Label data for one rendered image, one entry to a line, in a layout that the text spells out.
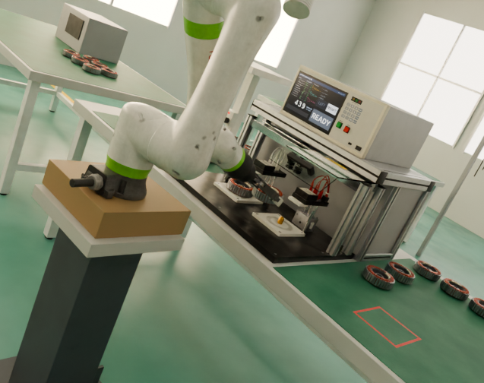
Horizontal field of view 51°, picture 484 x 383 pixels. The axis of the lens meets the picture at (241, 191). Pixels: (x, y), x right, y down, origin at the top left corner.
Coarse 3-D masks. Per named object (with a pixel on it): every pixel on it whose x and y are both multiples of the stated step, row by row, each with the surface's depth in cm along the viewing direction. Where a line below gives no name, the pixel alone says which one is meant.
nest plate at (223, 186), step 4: (216, 184) 200; (220, 184) 201; (224, 184) 203; (220, 188) 198; (224, 188) 197; (228, 188) 199; (224, 192) 196; (228, 192) 195; (232, 192) 197; (232, 196) 193; (236, 196) 195; (240, 196) 197; (252, 196) 203; (236, 200) 192; (240, 200) 192; (244, 200) 194; (248, 200) 197; (252, 200) 198; (256, 200) 200
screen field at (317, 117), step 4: (312, 112) 195; (316, 112) 194; (320, 112) 193; (312, 116) 195; (316, 116) 194; (320, 116) 192; (324, 116) 191; (328, 116) 190; (308, 120) 196; (312, 120) 195; (316, 120) 194; (320, 120) 192; (324, 120) 191; (328, 120) 190; (332, 120) 189; (316, 124) 193; (320, 124) 192; (324, 124) 191; (328, 124) 190; (324, 128) 191; (328, 128) 189
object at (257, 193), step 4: (256, 184) 181; (256, 188) 177; (276, 188) 183; (252, 192) 179; (256, 192) 177; (260, 192) 176; (280, 192) 181; (256, 196) 177; (260, 196) 176; (264, 196) 175; (268, 196) 176; (280, 196) 178; (260, 200) 176; (264, 200) 175; (268, 200) 175
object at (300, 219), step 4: (296, 212) 196; (300, 212) 195; (304, 212) 196; (296, 216) 196; (300, 216) 195; (304, 216) 193; (308, 216) 194; (292, 220) 197; (296, 220) 196; (300, 220) 195; (304, 220) 193; (312, 220) 193; (316, 220) 194; (296, 224) 196; (300, 224) 194; (304, 224) 193; (308, 224) 192; (308, 228) 193; (312, 228) 195
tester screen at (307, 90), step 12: (300, 84) 200; (312, 84) 196; (324, 84) 192; (300, 96) 200; (312, 96) 196; (324, 96) 192; (336, 96) 188; (288, 108) 204; (300, 108) 199; (312, 108) 195
